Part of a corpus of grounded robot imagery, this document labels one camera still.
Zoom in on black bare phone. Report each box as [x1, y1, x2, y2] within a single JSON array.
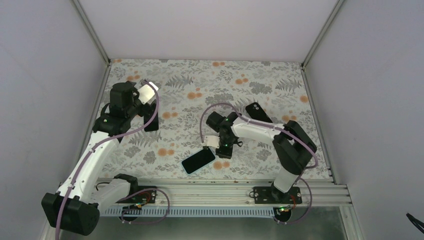
[[143, 103, 160, 133]]

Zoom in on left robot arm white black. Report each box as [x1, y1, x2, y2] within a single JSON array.
[[41, 80, 159, 240]]

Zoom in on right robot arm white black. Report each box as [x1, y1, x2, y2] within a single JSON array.
[[204, 112, 317, 204]]

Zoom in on floral patterned table mat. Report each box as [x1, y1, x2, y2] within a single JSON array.
[[98, 59, 330, 183]]

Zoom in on black object at right edge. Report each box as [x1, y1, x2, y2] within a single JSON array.
[[406, 213, 424, 234]]

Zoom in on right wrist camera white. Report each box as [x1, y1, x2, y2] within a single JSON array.
[[203, 135, 220, 149]]

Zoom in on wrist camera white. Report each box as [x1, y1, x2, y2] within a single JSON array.
[[203, 135, 220, 149], [137, 81, 159, 105]]

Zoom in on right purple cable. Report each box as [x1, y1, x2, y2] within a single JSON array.
[[198, 102, 320, 225]]

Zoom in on purple cable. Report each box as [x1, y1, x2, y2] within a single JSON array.
[[198, 102, 320, 225], [54, 80, 171, 240]]

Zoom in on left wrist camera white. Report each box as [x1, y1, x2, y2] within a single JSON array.
[[137, 81, 159, 105]]

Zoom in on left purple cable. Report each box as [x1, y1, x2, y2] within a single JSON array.
[[54, 80, 171, 240]]

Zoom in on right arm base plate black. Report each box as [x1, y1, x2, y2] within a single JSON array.
[[249, 186, 303, 205]]

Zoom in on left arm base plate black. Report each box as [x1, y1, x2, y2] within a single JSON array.
[[117, 188, 157, 205]]

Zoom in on slotted grey cable duct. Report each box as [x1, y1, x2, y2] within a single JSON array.
[[99, 207, 281, 218]]

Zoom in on right aluminium frame post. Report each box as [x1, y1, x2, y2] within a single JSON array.
[[302, 0, 345, 69]]

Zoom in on aluminium frame post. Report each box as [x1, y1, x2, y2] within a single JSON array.
[[302, 0, 345, 69], [71, 0, 111, 65]]

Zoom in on left aluminium frame post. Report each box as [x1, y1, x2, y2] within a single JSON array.
[[71, 0, 111, 65]]

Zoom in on aluminium rail front frame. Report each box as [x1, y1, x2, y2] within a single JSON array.
[[139, 179, 352, 207]]

